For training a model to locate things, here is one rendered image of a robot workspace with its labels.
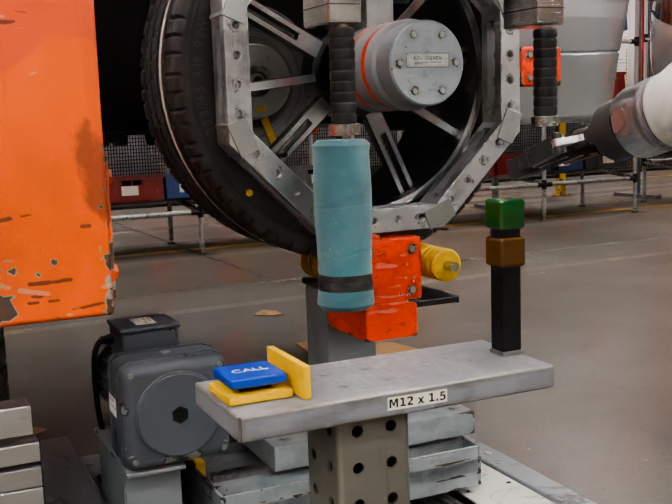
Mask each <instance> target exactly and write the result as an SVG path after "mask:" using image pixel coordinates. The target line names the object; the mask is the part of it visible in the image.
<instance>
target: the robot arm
mask: <svg viewBox="0 0 672 504"><path fill-rule="evenodd" d="M668 151H672V63H671V64H669V65H668V66H667V67H666V68H665V69H664V70H663V71H662V72H660V73H659V74H657V75H654V76H651V77H649V78H647V79H645V80H644V81H641V82H639V83H637V84H634V85H633V86H630V87H628V88H624V89H623V90H622V91H620V92H619V93H618V94H617V96H616V97H615V99H614V100H611V101H609V102H607V103H604V104H602V105H600V106H599V107H598V108H597V109H596V110H595V112H594V114H593V116H592V119H591V122H590V123H585V124H583V125H580V126H579V127H578V128H577V129H575V130H573V131H570V132H568V133H566V134H565V137H564V134H563V133H562V134H561V133H560V132H554V133H553V134H551V136H550V137H549V138H547V139H545V140H543V141H541V142H540V143H538V144H534V145H532V147H530V148H528V149H527V150H526V153H524V154H522V155H519V156H517V157H514V158H512V159H509V160H507V166H508V172H509V177H510V181H514V180H520V179H523V178H526V177H529V176H531V175H534V174H537V173H540V172H543V171H545V170H548V169H550V166H551V171H552V172H556V171H559V166H558V165H561V164H564V165H570V164H571V163H574V162H577V161H581V160H584V159H588V158H591V157H594V156H598V155H601V154H603V155H604V156H605V157H607V158H609V159H611V160H614V161H623V160H626V159H629V158H632V157H635V156H636V157H639V158H650V157H653V156H656V155H659V154H662V153H665V152H668ZM549 165H550V166H549Z"/></svg>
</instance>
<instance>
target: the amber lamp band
mask: <svg viewBox="0 0 672 504"><path fill-rule="evenodd" d="M486 263H487V264H488V265H491V266H495V267H500V268H508V267H517V266H523V265H524V264H525V238H524V237H523V236H518V237H508V238H499V237H493V236H487V237H486Z"/></svg>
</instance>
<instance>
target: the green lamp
mask: <svg viewBox="0 0 672 504"><path fill-rule="evenodd" d="M485 225H486V227H487V228H490V229H496V230H513V229H522V228H524V227H525V201H524V200H523V199H520V198H511V197H504V198H491V199H487V200H486V201H485Z"/></svg>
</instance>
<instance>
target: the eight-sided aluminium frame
mask: <svg viewBox="0 0 672 504"><path fill-rule="evenodd" d="M252 1H253V0H210V9H211V14H210V17H209V19H210V20H211V28H212V48H213V68H214V88H215V107H216V125H215V128H216V130H217V143H218V145H219V146H220V147H221V148H222V149H223V150H224V151H225V152H226V153H227V155H228V156H229V157H232V158H233V159H234V160H235V161H236V162H237V163H238V164H239V165H240V166H241V167H242V168H243V169H244V170H245V171H246V172H247V173H248V174H250V175H251V176H252V177H253V178H254V179H255V180H256V181H257V182H258V183H259V184H260V185H261V186H262V187H263V188H264V189H265V190H266V191H267V192H268V193H269V194H271V195H272V196H273V197H274V198H275V199H276V200H277V201H278V202H279V203H280V204H281V205H282V206H283V207H284V208H285V209H286V210H287V211H288V212H289V213H290V214H292V215H293V216H294V217H295V218H296V219H297V220H298V221H299V224H300V225H303V226H304V227H305V228H306V229H307V230H308V231H309V232H310V233H311V234H314V235H316V231H315V218H314V198H313V191H312V190H311V189H310V188H309V187H308V186H307V185H306V184H305V183H304V182H303V181H302V180H301V179H300V178H299V177H298V176H297V175H296V174H295V173H294V172H293V171H292V170H291V169H290V168H289V167H288V166H287V165H286V164H284V163H283V162H282V161H281V160H280V159H279V158H278V157H277V156H276V155H275V154H274V153H273V152H272V151H271V150H270V149H269V148H268V147H267V146H266V145H265V144H264V143H263V142H262V141H261V140H260V139H259V138H258V137H257V136H256V135H255V134H254V133H253V126H252V104H251V82H250V60H249V38H248V16H247V6H248V5H249V4H250V3H251V2H252ZM470 1H471V2H472V3H473V5H474V6H475V7H476V8H477V10H478V11H479V12H480V13H481V28H482V112H483V121H482V124H481V125H480V127H479V128H478V129H477V130H476V132H475V133H474V134H473V135H472V137H471V138H470V139H469V140H468V142H467V143H466V144H465V145H464V147H463V148H462V149H461V150H460V152H459V153H458V154H457V155H456V157H455V158H454V159H453V160H452V162H451V163H450V164H449V165H448V167H447V168H446V169H445V170H444V172H443V173H442V174H441V175H440V177H439V178H438V179H437V180H436V182H435V183H434V184H433V185H432V187H431V188H430V189H429V190H428V192H427V193H426V194H425V195H424V197H423V198H422V199H421V200H420V202H415V203H402V204H389V205H376V206H372V233H383V232H394V231H405V230H416V229H433V228H438V227H444V226H446V224H447V223H448V222H449V221H450V219H451V218H452V217H454V216H456V212H457V210H458V209H459V208H460V207H461V205H462V204H463V203H464V201H465V200H466V199H467V198H468V196H469V195H470V194H471V193H472V191H473V190H474V189H475V187H476V186H477V185H478V184H479V182H480V181H481V180H482V179H483V177H484V176H485V175H486V174H487V172H488V171H489V170H490V168H491V167H492V166H493V165H494V163H495V162H496V161H497V160H498V158H499V157H500V156H501V154H502V153H503V152H504V151H505V149H506V148H507V147H508V146H509V144H512V143H513V140H514V138H515V137H516V135H517V134H518V133H519V132H520V119H521V116H522V114H520V46H519V30H505V29H504V14H502V13H504V7H503V0H470ZM493 29H494V32H493ZM507 53H508V56H507ZM493 54H494V56H493ZM507 78H508V81H507ZM494 105H495V107H494ZM507 105H508V106H507Z"/></svg>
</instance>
